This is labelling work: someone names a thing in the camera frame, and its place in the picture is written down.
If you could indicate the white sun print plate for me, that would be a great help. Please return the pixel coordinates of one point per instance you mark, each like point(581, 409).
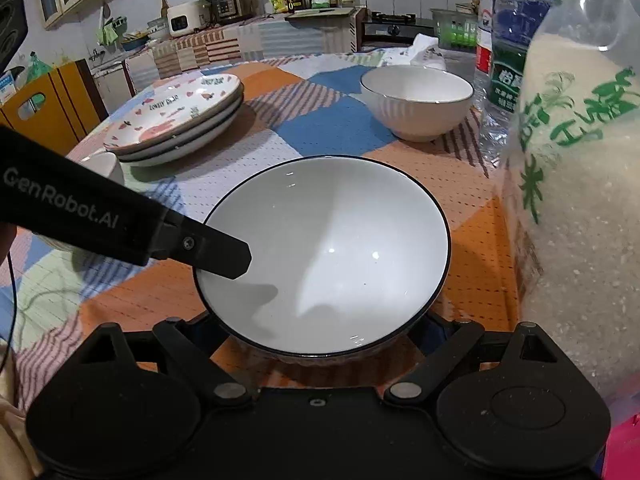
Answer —
point(172, 156)

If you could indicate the red label water bottle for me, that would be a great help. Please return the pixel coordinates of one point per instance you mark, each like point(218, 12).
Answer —
point(485, 35)

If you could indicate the pink rabbit print plate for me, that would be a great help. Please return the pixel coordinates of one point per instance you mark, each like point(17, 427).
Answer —
point(170, 105)

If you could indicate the cutting board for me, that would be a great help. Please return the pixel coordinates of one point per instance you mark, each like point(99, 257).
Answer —
point(325, 14)

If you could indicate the black gas stove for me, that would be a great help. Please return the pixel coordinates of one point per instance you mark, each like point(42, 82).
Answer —
point(395, 20)

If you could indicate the green label water bottle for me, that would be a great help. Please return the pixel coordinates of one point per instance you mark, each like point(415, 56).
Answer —
point(505, 90)

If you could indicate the clear bag of rice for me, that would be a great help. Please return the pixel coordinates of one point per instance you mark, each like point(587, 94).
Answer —
point(575, 235)

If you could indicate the green detergent bottle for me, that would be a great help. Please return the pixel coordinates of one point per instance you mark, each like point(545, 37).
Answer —
point(37, 67)

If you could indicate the sink faucet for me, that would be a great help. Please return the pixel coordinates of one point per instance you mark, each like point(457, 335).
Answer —
point(95, 55)

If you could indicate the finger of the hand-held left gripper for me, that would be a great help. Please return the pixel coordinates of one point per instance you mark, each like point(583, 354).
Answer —
point(220, 255)

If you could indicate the stacked bowls by sink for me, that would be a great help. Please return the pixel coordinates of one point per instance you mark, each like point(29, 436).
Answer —
point(157, 27)

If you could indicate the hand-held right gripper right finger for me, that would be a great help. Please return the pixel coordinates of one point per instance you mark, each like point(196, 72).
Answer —
point(452, 348)

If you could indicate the pink plastic item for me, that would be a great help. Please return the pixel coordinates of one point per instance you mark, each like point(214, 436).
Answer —
point(624, 452)

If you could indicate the white rice cooker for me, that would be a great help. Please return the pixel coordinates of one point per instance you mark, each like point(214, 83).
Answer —
point(186, 19)

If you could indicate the black pressure cooker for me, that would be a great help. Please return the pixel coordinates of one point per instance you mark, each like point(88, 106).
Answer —
point(231, 2)

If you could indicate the blue dish by sink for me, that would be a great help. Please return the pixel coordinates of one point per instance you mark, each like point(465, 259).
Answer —
point(134, 41)

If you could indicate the beige cloth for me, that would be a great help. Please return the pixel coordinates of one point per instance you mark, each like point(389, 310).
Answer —
point(12, 420)

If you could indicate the striped counter cloth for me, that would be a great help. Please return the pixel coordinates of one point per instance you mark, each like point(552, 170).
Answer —
point(280, 40)

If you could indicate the kitchen knife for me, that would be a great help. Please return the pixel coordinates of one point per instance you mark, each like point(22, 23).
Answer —
point(320, 10)

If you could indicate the green plastic basket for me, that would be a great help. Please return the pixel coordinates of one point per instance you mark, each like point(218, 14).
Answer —
point(452, 32)

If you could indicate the white ribbed bowl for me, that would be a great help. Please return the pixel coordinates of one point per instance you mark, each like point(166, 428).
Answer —
point(325, 240)
point(415, 110)

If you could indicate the white tissue pack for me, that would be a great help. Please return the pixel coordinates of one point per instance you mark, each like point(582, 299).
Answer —
point(420, 51)

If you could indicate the green rag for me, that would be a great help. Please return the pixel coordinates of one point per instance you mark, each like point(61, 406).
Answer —
point(106, 32)

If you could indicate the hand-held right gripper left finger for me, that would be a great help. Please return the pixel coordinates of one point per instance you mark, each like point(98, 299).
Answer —
point(175, 338)

